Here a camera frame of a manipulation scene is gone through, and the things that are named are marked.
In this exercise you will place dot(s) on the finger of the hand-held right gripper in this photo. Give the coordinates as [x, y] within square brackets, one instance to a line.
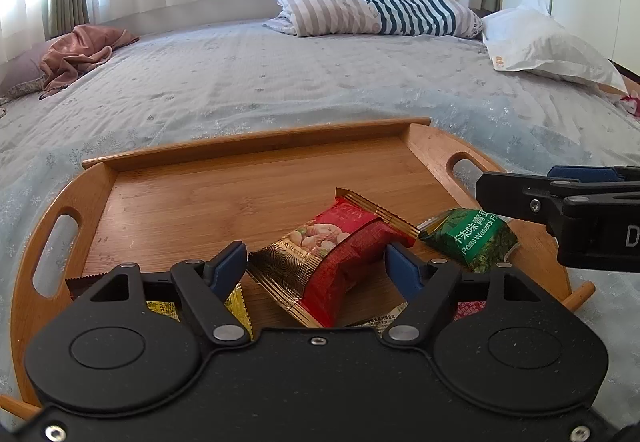
[510, 199]
[580, 173]

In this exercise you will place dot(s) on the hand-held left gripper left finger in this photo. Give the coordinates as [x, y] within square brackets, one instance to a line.
[230, 268]

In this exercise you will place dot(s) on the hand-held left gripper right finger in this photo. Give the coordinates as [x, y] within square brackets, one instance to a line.
[402, 272]

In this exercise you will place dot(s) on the yellow snack packet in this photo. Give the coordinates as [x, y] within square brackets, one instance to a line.
[237, 309]

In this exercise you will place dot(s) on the gold and brown snack packet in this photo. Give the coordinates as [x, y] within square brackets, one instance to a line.
[390, 319]

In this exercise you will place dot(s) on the green pea snack packet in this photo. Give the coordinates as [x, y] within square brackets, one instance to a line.
[475, 242]

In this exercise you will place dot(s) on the red and gold nut packet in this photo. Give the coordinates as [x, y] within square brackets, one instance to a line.
[340, 262]

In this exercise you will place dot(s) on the clear packet with red label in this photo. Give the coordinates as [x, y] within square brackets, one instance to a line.
[470, 309]

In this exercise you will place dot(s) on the small red object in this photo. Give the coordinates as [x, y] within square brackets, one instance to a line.
[631, 104]

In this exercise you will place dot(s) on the white pillow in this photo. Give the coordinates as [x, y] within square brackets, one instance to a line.
[540, 46]

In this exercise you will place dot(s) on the grey patterned bed sheet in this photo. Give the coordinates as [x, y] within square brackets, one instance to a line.
[250, 71]

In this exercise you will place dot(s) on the striped pillow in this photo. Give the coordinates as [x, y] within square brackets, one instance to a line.
[375, 9]

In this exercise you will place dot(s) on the pink crumpled cloth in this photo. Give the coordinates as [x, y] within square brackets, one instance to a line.
[75, 54]

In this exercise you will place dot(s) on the purple pillow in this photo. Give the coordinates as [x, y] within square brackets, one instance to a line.
[22, 69]

